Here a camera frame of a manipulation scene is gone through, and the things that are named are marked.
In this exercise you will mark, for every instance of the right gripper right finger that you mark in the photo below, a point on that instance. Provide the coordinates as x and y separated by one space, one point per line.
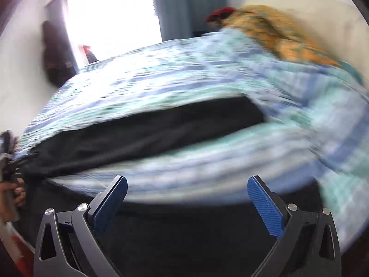
307 242

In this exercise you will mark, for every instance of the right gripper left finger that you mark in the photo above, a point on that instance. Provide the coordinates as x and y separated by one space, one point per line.
55 257

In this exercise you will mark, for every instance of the black pants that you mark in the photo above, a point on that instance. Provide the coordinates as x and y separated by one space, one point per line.
187 211

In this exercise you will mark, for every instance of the person's left hand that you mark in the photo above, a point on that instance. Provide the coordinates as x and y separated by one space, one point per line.
13 196

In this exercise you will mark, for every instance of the red fleece garment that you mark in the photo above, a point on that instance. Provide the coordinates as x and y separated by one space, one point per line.
17 257

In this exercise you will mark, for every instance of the red item at window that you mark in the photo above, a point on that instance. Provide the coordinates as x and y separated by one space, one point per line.
86 50

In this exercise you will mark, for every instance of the striped blue green bedsheet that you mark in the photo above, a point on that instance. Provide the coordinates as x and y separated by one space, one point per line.
316 124

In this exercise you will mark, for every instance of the blue curtain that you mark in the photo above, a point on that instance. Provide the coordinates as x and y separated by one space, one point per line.
181 19

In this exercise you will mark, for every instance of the orange floral blanket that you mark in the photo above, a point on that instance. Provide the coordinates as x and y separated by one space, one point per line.
280 34

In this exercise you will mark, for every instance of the cream headboard cushion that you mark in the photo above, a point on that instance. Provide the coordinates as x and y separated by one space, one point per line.
338 27

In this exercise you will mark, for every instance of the red black hat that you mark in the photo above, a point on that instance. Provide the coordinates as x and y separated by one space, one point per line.
220 14

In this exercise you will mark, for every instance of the dark clothes hanging on wall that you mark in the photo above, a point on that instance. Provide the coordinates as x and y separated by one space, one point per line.
57 62

